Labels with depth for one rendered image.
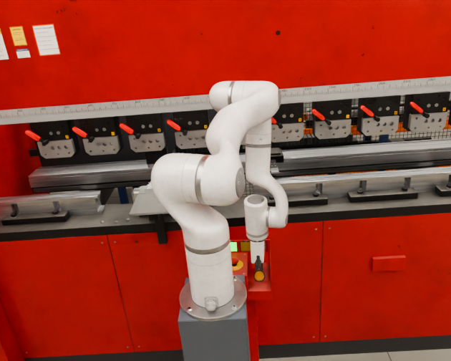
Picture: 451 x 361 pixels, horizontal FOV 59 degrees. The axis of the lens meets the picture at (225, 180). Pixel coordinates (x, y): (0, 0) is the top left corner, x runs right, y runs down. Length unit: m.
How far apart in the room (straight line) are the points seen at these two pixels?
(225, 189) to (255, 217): 0.55
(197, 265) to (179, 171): 0.25
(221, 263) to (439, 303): 1.47
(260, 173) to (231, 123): 0.37
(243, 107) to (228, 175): 0.30
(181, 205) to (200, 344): 0.40
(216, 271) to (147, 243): 0.86
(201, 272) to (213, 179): 0.27
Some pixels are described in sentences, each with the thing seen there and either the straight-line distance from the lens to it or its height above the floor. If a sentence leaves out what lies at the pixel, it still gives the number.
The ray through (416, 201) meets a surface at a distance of 1.96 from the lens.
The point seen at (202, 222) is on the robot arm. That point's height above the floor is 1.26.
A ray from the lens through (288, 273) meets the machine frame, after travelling 1.96.
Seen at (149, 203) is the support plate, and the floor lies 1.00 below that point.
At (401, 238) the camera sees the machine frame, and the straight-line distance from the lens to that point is 1.98.
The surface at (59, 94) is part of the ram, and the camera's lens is 1.81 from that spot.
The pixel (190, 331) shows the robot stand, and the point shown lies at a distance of 1.14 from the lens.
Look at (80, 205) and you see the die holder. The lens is 1.99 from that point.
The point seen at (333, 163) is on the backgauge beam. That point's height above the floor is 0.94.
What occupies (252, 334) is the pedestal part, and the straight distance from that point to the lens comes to 1.86.
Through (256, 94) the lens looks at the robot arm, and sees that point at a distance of 1.17.
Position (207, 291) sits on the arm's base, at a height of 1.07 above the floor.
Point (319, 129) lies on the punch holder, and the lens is 1.75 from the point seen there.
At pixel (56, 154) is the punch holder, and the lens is 1.90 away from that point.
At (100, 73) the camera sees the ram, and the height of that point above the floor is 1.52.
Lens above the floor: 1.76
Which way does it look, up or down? 25 degrees down
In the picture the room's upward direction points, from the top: 5 degrees counter-clockwise
